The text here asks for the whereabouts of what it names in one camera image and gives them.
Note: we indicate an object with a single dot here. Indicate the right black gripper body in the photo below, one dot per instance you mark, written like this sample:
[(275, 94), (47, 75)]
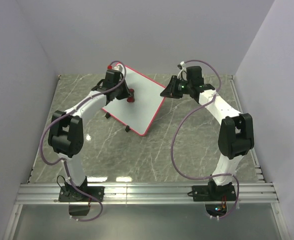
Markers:
[(188, 86)]

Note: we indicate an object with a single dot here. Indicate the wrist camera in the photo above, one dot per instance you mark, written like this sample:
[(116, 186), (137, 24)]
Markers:
[(182, 68), (117, 67)]

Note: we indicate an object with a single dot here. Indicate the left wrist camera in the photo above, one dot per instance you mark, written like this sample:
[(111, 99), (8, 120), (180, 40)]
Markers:
[(117, 67)]

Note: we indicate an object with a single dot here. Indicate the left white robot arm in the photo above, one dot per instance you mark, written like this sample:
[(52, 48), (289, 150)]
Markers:
[(66, 131)]

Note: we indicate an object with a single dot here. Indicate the right side aluminium rail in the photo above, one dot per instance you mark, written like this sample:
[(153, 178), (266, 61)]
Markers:
[(245, 138)]

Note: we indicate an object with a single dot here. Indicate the aluminium mounting rail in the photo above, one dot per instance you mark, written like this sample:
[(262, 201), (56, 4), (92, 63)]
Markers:
[(159, 193)]

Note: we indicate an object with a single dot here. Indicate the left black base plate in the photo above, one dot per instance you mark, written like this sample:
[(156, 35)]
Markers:
[(68, 194)]

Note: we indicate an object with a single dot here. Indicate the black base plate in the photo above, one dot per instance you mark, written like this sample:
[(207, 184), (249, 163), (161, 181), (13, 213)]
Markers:
[(212, 193), (68, 194)]

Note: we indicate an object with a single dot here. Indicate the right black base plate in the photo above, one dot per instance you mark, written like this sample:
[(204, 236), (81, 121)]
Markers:
[(212, 193)]

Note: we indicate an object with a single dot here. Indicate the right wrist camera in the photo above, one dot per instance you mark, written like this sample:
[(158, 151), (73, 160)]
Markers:
[(182, 68)]

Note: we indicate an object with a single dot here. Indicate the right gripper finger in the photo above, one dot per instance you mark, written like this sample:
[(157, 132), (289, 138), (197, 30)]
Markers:
[(174, 81), (170, 92)]

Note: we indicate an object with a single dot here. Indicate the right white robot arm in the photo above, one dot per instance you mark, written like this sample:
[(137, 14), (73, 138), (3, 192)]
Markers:
[(207, 96)]

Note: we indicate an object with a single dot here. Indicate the pink framed whiteboard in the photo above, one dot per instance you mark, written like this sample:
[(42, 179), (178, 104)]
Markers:
[(139, 114)]

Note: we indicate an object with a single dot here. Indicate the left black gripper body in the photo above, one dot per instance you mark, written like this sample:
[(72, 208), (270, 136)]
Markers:
[(122, 91)]

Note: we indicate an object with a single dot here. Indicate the red whiteboard eraser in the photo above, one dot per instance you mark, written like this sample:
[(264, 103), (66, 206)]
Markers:
[(131, 97)]

